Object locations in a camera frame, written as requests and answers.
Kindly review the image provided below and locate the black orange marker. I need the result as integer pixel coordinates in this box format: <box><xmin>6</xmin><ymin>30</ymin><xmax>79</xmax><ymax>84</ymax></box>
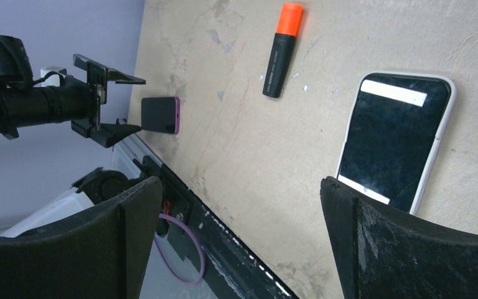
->
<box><xmin>262</xmin><ymin>2</ymin><xmax>303</xmax><ymax>98</ymax></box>

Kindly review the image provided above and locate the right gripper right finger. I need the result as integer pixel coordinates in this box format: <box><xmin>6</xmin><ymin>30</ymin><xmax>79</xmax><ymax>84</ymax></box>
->
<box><xmin>320</xmin><ymin>176</ymin><xmax>478</xmax><ymax>298</ymax></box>

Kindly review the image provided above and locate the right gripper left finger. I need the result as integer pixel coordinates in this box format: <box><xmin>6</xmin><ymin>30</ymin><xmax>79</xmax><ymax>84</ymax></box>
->
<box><xmin>0</xmin><ymin>177</ymin><xmax>162</xmax><ymax>298</ymax></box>

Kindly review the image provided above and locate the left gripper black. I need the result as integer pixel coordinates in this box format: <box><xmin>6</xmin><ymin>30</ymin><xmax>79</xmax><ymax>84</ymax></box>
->
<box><xmin>71</xmin><ymin>54</ymin><xmax>146</xmax><ymax>148</ymax></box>

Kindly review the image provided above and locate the black phone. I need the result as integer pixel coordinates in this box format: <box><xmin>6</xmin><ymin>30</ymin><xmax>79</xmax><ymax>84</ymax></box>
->
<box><xmin>337</xmin><ymin>74</ymin><xmax>452</xmax><ymax>214</ymax></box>
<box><xmin>141</xmin><ymin>97</ymin><xmax>180</xmax><ymax>135</ymax></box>

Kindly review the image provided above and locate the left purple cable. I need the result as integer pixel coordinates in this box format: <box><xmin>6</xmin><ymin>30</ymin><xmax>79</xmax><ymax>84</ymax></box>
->
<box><xmin>153</xmin><ymin>212</ymin><xmax>207</xmax><ymax>287</ymax></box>

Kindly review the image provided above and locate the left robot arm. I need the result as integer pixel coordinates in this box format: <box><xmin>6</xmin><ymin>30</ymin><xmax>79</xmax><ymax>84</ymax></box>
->
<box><xmin>0</xmin><ymin>35</ymin><xmax>146</xmax><ymax>148</ymax></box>

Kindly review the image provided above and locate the white phone case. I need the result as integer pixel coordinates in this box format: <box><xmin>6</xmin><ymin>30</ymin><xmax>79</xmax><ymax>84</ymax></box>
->
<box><xmin>335</xmin><ymin>72</ymin><xmax>457</xmax><ymax>217</ymax></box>

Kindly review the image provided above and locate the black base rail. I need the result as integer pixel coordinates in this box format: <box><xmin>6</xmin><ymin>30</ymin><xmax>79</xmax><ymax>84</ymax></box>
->
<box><xmin>133</xmin><ymin>156</ymin><xmax>297</xmax><ymax>298</ymax></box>

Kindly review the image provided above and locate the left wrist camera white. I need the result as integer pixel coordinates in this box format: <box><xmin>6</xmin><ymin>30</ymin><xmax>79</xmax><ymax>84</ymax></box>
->
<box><xmin>40</xmin><ymin>66</ymin><xmax>67</xmax><ymax>87</ymax></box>

